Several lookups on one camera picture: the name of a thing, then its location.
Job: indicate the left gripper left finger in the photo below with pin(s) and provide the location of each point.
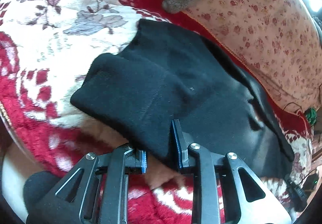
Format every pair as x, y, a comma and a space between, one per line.
95, 190

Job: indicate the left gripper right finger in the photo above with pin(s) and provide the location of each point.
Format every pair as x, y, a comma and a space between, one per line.
225, 177

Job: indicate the black pants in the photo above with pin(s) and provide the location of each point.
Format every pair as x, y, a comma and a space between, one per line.
168, 73

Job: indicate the green object at bed edge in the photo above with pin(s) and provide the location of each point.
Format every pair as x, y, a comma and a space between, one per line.
311, 115

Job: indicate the pink floral quilt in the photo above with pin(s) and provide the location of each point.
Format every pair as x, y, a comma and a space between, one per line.
278, 41

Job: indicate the red white floral blanket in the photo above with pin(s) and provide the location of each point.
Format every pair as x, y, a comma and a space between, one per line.
47, 49

